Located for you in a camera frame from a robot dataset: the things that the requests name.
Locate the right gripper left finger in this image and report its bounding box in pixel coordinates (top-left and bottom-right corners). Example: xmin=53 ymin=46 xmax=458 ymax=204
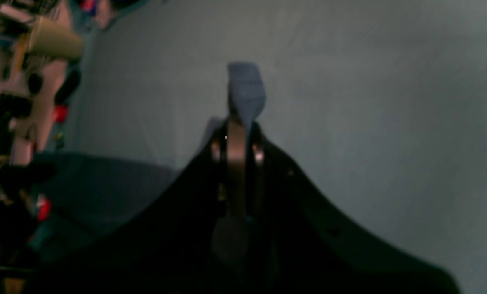
xmin=27 ymin=122 xmax=231 ymax=294

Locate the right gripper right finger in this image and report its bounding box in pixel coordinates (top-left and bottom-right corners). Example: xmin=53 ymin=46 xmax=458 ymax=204
xmin=245 ymin=123 xmax=460 ymax=294

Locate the light blue table cloth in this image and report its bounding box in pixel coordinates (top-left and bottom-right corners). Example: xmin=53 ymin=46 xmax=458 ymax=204
xmin=37 ymin=0 xmax=487 ymax=294

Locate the red tape roll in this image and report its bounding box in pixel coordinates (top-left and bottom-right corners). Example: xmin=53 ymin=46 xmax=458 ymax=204
xmin=53 ymin=104 xmax=69 ymax=124

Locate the beige ceramic mug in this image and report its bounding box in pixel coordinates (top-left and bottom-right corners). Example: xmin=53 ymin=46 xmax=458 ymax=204
xmin=27 ymin=16 xmax=84 ymax=61

